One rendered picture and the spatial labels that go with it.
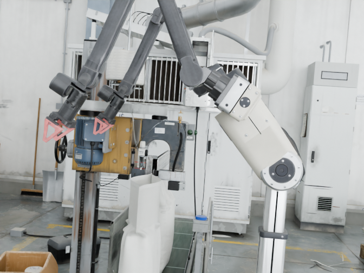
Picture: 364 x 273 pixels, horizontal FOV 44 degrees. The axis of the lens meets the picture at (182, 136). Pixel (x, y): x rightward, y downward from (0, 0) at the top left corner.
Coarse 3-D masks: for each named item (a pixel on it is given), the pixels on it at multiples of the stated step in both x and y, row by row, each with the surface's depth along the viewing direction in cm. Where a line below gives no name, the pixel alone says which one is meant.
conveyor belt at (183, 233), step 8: (176, 224) 408; (184, 224) 410; (192, 224) 412; (176, 232) 380; (184, 232) 382; (192, 232) 384; (176, 240) 356; (184, 240) 358; (192, 240) 390; (176, 248) 336; (184, 248) 338; (176, 256) 317; (184, 256) 319; (168, 264) 299; (176, 264) 300; (184, 264) 301; (168, 272) 284; (176, 272) 285
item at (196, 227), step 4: (196, 220) 233; (200, 220) 233; (204, 220) 234; (208, 220) 235; (196, 224) 234; (200, 224) 233; (204, 224) 233; (196, 228) 234; (200, 228) 233; (204, 228) 233
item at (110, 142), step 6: (114, 126) 242; (108, 132) 234; (114, 132) 243; (108, 138) 235; (114, 138) 244; (102, 144) 231; (108, 144) 236; (114, 144) 244; (102, 150) 229; (108, 150) 237
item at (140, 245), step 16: (144, 176) 235; (144, 192) 205; (144, 208) 206; (128, 224) 213; (144, 224) 207; (128, 240) 204; (144, 240) 204; (160, 240) 227; (128, 256) 203; (144, 256) 203; (128, 272) 203; (144, 272) 203
